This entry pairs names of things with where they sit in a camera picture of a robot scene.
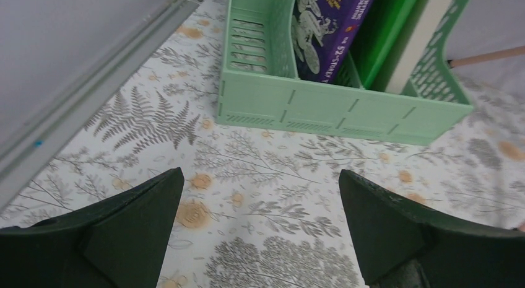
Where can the green desktop file organizer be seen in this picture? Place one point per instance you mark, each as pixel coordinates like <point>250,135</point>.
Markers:
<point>260,87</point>

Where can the green plastic folder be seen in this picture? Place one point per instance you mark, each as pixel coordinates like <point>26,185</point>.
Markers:
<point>376,36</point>

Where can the purple Treehouse book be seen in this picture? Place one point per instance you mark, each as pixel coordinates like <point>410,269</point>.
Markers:
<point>322,32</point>

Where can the floral table mat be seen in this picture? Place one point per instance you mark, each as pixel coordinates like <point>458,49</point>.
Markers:
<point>262,208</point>

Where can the pink music stand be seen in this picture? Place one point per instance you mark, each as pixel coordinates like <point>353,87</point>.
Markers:
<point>507,53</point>

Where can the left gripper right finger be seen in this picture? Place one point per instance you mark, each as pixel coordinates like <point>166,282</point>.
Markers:
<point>401,243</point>

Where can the white binder folder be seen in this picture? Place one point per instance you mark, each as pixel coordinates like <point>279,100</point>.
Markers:
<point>421,24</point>

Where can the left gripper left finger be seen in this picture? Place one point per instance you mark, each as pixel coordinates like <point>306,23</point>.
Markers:
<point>120,241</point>

